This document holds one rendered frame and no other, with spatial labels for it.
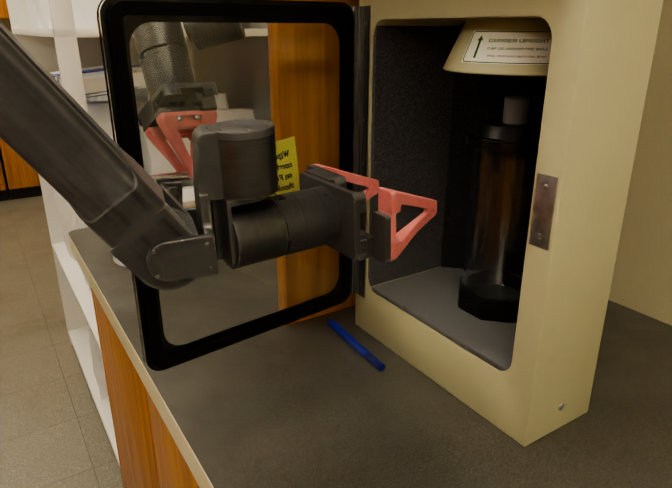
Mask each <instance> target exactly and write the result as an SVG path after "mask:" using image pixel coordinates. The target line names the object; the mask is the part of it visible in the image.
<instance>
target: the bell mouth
mask: <svg viewBox="0 0 672 488"><path fill-rule="evenodd" d="M551 42H552V33H551V28H550V26H549V24H548V22H547V21H546V20H545V19H543V18H478V19H467V20H466V22H465V24H464V26H463V28H462V30H461V32H460V34H459V36H458V38H457V40H456V42H455V44H454V46H453V48H452V50H451V52H450V54H449V56H448V58H447V60H446V62H445V64H444V66H443V69H444V70H446V71H450V72H457V73H467V74H481V75H501V76H547V75H548V67H549V59H550V50H551Z"/></svg>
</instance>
